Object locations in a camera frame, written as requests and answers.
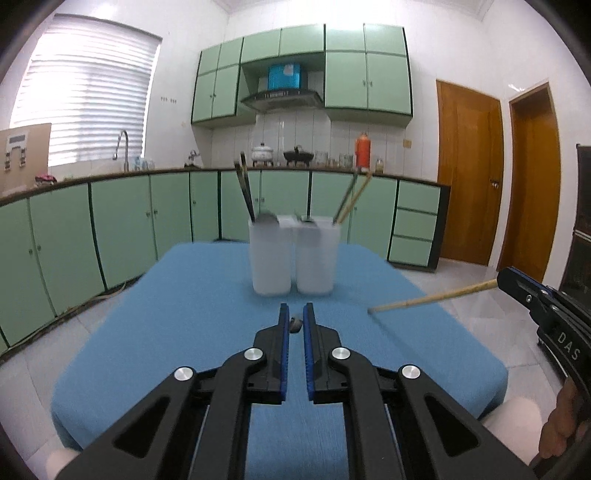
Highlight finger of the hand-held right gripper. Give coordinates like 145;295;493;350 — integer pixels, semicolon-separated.
497;267;557;301
501;286;552;326

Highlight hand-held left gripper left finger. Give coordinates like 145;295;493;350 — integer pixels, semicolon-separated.
55;302;291;480

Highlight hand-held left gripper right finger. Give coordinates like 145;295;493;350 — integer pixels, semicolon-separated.
302;302;539;480

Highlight wooden chopstick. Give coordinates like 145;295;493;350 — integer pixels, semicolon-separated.
338;172;374;226
368;278;500;315

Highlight white plastic utensil container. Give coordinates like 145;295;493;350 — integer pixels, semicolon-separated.
293;216;341;296
248;217;295;297

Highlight dark thin chopstick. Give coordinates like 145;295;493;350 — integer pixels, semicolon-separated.
333;170;360;226

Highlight black chopstick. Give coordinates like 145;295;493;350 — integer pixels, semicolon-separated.
240;151;258;221
234;161;256;222

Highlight person's right hand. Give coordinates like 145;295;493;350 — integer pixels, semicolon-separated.
538;381;587;460

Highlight wooden door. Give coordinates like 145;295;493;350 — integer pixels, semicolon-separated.
436;79;505;267
496;83;561;284

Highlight black cabinet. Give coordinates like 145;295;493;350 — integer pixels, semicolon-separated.
556;144;591;301

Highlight blue table cloth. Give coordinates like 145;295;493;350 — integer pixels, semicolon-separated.
50;241;509;480

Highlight red thermos flask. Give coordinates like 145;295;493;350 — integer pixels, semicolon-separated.
355;131;371;171

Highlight black cooking pot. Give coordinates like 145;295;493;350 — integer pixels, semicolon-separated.
283;145;315;167

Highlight row of glass jars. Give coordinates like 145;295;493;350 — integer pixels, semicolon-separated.
315;151;355;169

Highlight green base cabinets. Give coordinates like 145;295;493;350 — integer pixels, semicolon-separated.
0;167;451;356

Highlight steel range hood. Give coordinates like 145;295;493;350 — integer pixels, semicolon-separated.
240;90;324;112

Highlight steel kitchen faucet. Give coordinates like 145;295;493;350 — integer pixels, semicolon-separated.
113;130;131;172

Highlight blue box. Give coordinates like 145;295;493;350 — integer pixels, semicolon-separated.
268;64;303;90

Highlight cardboard board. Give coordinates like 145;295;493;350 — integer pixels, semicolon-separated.
0;122;52;197

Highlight white window blinds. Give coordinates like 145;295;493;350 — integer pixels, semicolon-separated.
9;14;163;168

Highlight white floor cable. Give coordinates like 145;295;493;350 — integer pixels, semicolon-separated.
55;279;127;319

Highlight green wall cabinets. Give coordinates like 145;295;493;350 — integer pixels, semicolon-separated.
191;23;413;129

